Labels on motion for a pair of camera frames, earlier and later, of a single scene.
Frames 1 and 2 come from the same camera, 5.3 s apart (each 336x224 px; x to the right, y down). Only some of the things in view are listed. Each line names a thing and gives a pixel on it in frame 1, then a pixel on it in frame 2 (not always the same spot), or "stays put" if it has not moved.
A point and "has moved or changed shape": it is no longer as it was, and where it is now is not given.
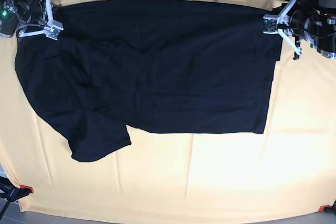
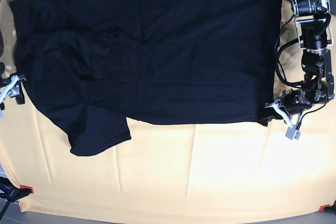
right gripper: [303, 22] → [293, 102]
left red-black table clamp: [9, 191] stays put
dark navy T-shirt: [192, 66] has moved or changed shape
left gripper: [34, 13] → [17, 92]
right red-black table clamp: [328, 209] stays put
